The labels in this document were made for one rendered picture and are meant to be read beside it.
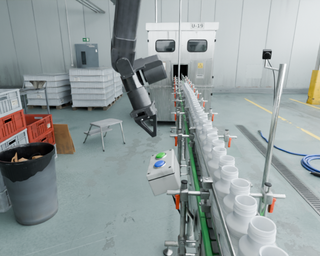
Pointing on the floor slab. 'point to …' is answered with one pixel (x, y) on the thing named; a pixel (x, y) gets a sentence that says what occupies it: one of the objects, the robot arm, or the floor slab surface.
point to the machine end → (171, 29)
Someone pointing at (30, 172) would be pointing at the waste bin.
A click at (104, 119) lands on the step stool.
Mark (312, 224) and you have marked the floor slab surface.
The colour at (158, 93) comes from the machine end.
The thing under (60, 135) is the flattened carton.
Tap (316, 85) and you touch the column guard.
